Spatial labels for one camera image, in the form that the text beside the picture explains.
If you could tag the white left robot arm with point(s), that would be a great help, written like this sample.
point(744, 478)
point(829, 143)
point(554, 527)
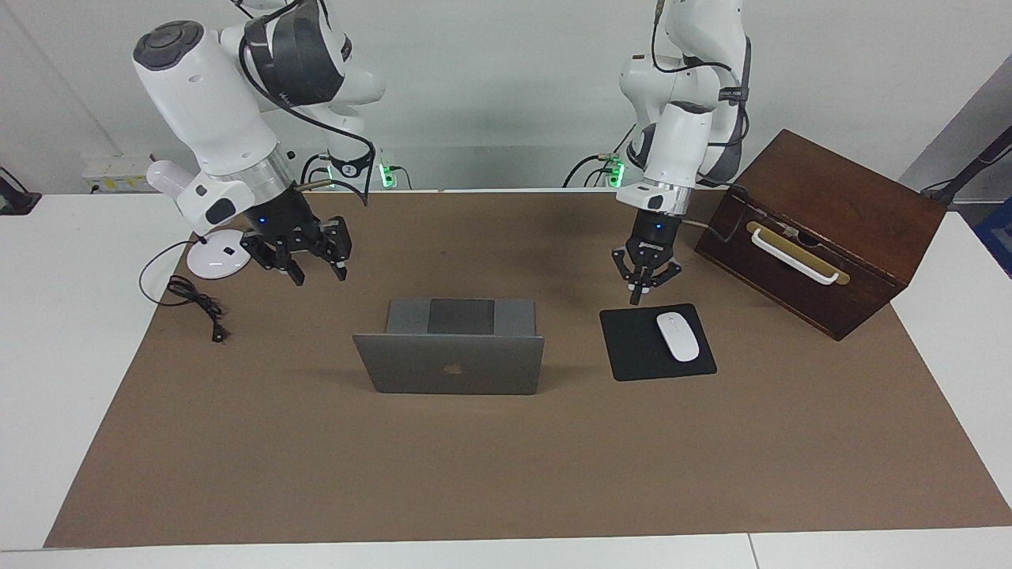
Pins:
point(684, 134)

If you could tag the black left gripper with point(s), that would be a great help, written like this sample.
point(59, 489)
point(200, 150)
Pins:
point(655, 235)

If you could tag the white computer mouse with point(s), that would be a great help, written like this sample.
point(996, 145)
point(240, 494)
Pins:
point(678, 337)

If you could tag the black clamp mount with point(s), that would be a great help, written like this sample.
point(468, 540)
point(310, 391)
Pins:
point(12, 201)

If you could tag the white power strip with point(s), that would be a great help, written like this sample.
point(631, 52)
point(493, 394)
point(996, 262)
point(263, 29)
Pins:
point(111, 170)

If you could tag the white desk lamp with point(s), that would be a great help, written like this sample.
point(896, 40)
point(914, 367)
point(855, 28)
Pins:
point(217, 257)

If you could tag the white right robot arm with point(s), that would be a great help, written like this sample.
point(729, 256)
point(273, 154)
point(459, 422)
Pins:
point(213, 103)

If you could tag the brown table mat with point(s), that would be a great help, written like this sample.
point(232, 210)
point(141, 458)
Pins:
point(506, 458)

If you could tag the blue crate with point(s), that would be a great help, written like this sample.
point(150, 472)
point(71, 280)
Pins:
point(998, 233)

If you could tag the brass box plate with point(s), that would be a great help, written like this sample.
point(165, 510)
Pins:
point(844, 278)

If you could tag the black mouse pad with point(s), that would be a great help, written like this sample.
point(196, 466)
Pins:
point(632, 348)

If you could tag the grey aluminium laptop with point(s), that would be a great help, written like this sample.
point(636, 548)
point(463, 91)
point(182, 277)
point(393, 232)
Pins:
point(451, 363)

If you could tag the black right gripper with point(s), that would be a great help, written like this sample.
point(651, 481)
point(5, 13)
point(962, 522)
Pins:
point(281, 225)

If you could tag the black stand pole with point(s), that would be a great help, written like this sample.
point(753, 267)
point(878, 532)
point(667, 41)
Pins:
point(976, 162)

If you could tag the dark wooden box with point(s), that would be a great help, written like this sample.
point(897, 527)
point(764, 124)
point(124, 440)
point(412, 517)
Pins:
point(870, 229)

